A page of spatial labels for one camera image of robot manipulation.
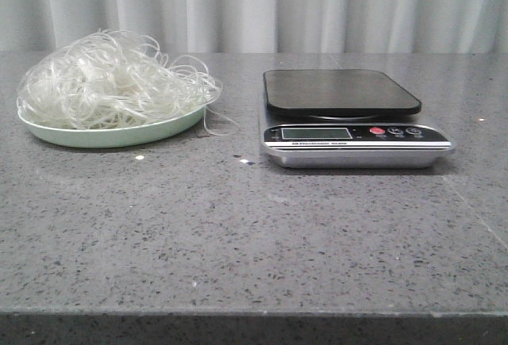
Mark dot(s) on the white vermicelli noodle bundle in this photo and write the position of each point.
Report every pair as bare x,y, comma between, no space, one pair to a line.
117,79

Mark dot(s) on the white curtain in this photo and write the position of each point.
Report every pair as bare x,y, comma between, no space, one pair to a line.
327,26

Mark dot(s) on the digital kitchen scale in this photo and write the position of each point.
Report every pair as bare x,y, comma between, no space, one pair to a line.
344,118

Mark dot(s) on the light green plate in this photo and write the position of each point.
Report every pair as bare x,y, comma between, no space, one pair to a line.
115,137

